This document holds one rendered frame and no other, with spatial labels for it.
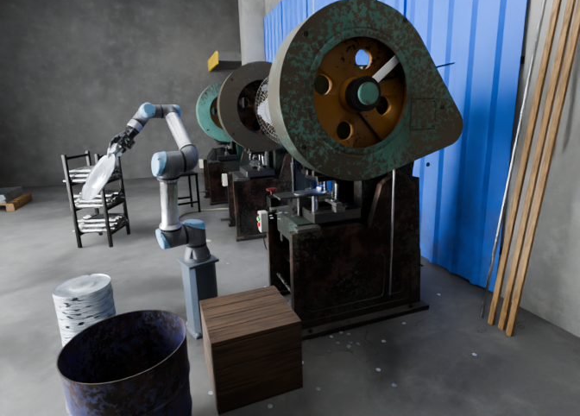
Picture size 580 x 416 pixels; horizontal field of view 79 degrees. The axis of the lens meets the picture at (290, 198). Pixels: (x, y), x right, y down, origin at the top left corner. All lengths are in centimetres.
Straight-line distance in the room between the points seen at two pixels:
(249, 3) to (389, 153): 591
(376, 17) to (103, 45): 742
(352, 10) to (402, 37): 29
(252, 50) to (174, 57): 213
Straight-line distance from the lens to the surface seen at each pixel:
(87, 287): 234
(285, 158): 369
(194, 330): 227
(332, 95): 175
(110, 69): 868
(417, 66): 193
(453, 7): 304
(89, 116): 868
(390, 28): 186
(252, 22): 735
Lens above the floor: 124
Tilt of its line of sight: 13 degrees down
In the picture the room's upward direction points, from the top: 2 degrees counter-clockwise
